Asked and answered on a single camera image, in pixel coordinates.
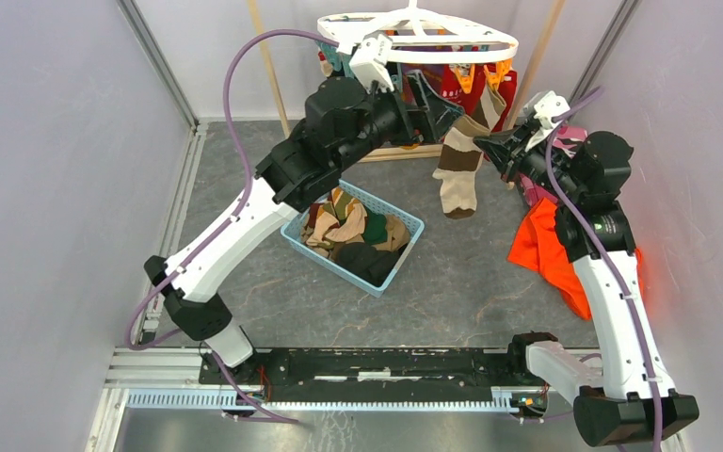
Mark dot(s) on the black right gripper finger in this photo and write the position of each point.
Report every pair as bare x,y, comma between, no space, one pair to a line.
520,125
499,150

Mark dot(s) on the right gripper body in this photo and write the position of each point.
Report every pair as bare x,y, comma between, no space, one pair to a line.
533,162

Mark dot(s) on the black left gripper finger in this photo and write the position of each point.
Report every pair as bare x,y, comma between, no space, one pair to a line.
423,131
443,112

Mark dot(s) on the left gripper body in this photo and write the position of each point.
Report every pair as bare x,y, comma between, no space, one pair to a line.
401,119

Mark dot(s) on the red white patterned sock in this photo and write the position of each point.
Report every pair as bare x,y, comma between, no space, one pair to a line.
451,91

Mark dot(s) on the red santa pattern sock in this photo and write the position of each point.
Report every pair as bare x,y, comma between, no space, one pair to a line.
507,90

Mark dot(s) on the cream white sock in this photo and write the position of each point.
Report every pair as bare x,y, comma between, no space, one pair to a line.
489,109

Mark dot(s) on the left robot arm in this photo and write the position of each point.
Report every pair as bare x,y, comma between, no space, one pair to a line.
343,123

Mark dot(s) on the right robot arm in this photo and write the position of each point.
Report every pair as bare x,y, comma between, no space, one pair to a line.
631,398

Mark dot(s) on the wooden hanger stand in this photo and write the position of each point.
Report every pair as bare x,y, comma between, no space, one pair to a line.
527,77

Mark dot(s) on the white round sock hanger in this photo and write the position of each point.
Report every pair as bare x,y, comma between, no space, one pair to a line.
423,36

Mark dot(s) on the pink camouflage cloth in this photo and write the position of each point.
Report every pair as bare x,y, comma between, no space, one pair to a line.
567,139

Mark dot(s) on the orange clothespin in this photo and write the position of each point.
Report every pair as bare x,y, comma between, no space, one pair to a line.
465,75
496,72

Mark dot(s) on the orange cloth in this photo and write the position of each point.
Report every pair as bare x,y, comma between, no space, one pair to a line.
537,248

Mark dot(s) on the tan sock in basket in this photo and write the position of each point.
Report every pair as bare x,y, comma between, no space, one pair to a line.
343,219

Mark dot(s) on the light blue laundry basket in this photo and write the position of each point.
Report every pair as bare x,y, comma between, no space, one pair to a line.
415,226

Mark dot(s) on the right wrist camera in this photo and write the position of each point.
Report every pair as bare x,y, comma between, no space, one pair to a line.
544,108

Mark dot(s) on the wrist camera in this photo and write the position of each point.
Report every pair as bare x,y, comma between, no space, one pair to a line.
544,108
368,62

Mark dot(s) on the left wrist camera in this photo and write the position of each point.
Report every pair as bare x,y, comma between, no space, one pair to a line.
368,62

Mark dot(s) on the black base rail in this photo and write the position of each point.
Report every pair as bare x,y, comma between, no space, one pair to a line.
380,374

